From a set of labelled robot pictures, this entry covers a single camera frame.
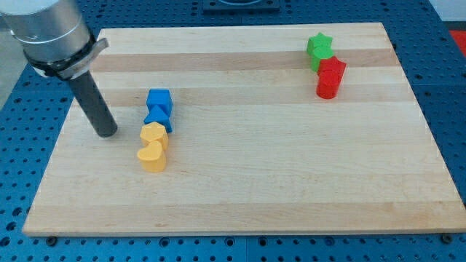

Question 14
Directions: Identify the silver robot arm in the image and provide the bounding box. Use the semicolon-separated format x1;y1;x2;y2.
1;0;108;80

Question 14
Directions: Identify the light wooden board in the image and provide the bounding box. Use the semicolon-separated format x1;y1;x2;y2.
23;23;465;237

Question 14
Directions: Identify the blue triangle block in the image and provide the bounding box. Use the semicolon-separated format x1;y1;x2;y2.
143;106;173;133

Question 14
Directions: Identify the blue cube block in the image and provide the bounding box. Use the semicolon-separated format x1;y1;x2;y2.
146;89;173;116

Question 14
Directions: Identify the yellow hexagon block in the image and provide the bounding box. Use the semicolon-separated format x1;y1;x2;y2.
140;122;169;151

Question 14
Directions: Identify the yellow heart block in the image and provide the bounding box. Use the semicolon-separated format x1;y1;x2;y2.
137;140;167;172

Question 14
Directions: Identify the red cylinder block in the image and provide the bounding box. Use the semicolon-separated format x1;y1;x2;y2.
316;71;342;99

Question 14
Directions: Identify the green cylinder block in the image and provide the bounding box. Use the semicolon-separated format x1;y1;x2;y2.
311;47;334;72

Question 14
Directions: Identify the red star block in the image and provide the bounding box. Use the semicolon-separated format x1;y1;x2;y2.
317;55;347;84

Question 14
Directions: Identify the green star block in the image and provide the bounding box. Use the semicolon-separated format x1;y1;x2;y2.
307;32;333;55

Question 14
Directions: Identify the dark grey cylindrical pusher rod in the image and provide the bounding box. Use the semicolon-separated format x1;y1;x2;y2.
68;71;118;138

